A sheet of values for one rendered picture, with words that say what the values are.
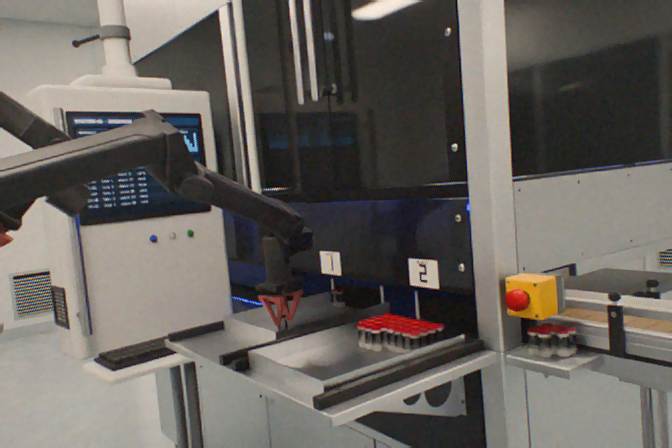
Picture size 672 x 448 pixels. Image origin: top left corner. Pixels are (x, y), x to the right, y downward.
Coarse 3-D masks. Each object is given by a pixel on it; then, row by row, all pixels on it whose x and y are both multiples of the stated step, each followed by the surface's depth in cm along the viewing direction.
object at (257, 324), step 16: (272, 304) 158; (288, 304) 161; (304, 304) 164; (320, 304) 167; (384, 304) 148; (224, 320) 149; (240, 320) 152; (256, 320) 155; (272, 320) 154; (288, 320) 152; (304, 320) 151; (320, 320) 136; (336, 320) 139; (256, 336) 136; (272, 336) 130
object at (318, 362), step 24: (312, 336) 124; (336, 336) 128; (456, 336) 113; (264, 360) 110; (288, 360) 118; (312, 360) 117; (336, 360) 115; (360, 360) 114; (384, 360) 103; (408, 360) 106; (288, 384) 104; (312, 384) 97; (336, 384) 96
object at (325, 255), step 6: (324, 252) 155; (330, 252) 152; (336, 252) 151; (324, 258) 155; (330, 258) 153; (336, 258) 151; (324, 264) 155; (330, 264) 153; (336, 264) 151; (324, 270) 156; (330, 270) 154; (336, 270) 151
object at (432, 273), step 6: (408, 264) 129; (414, 264) 128; (426, 264) 125; (432, 264) 123; (414, 270) 128; (420, 270) 126; (432, 270) 124; (414, 276) 128; (426, 276) 125; (432, 276) 124; (414, 282) 128; (420, 282) 127; (432, 282) 124; (438, 288) 123
